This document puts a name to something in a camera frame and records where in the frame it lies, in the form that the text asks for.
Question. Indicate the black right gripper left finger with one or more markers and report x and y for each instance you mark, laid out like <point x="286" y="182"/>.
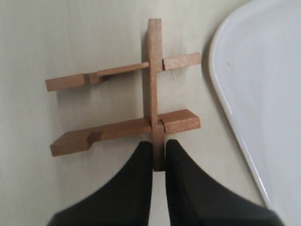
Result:
<point x="124" y="201"/>

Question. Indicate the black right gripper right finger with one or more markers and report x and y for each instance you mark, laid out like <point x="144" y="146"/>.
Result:
<point x="196" y="199"/>

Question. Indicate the white rectangular plastic tray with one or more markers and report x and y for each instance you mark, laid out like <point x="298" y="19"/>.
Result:
<point x="255" y="67"/>

